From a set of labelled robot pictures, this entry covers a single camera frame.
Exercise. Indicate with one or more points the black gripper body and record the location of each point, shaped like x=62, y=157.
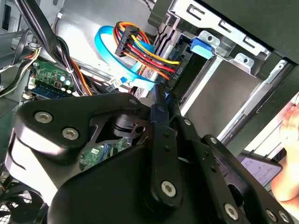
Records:
x=105, y=198

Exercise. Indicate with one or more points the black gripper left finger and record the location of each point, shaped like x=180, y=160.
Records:
x=70, y=112

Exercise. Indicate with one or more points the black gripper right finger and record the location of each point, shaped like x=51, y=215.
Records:
x=217, y=168

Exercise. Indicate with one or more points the hard disk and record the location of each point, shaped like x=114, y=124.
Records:
x=201, y=47

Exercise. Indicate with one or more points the bare person hand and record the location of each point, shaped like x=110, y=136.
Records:
x=292, y=182

